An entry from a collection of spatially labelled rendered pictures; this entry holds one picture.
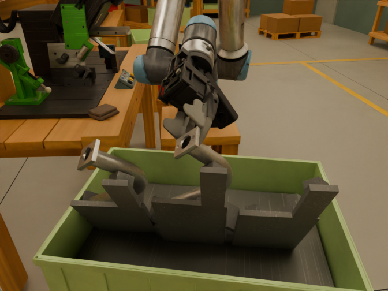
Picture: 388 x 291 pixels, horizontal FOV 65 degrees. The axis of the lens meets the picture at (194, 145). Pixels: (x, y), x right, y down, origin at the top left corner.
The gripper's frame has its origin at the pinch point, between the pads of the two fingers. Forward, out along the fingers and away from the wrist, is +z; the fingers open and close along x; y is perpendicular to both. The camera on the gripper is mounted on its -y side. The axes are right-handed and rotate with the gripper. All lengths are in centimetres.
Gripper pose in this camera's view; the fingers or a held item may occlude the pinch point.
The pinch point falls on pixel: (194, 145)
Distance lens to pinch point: 52.7
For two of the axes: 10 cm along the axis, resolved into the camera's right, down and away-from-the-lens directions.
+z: -0.9, 7.8, -6.2
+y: -7.3, -4.8, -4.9
